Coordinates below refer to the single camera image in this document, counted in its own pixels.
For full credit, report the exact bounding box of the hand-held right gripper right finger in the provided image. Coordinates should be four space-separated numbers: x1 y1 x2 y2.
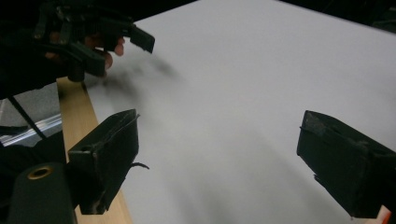
296 109 396 219

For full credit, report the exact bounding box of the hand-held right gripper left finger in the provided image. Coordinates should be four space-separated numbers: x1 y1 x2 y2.
66 108 140 216

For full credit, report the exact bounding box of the orange sausage packet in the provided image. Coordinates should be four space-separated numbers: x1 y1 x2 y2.
376 204 393 224

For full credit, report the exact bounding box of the white table sheet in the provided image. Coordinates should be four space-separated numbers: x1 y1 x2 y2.
83 0 396 224

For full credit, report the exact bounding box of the aluminium rail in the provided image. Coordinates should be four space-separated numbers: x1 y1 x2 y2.
0 112 64 147

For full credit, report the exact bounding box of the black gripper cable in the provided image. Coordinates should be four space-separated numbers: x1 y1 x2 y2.
7 95 49 140

